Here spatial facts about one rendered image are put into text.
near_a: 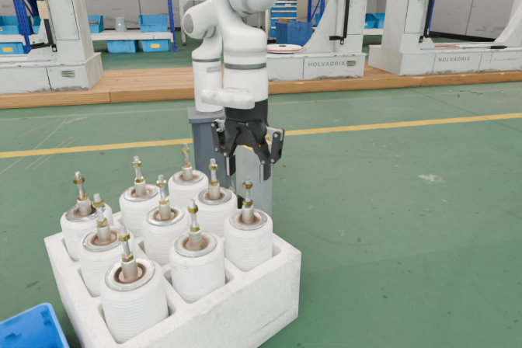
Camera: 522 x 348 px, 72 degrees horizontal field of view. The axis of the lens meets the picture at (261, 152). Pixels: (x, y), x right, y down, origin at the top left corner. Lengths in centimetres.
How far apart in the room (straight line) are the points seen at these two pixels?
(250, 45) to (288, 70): 224
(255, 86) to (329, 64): 235
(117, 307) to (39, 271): 55
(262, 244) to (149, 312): 23
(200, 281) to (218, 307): 5
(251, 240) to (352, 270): 40
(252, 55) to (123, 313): 43
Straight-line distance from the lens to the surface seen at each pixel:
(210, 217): 77
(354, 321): 89
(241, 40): 57
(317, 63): 286
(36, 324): 86
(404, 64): 322
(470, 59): 360
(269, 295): 75
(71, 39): 280
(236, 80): 57
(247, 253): 70
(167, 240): 73
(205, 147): 121
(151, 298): 61
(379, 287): 98
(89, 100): 271
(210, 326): 68
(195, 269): 63
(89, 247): 71
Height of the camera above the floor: 65
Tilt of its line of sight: 23 degrees down
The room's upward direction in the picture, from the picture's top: straight up
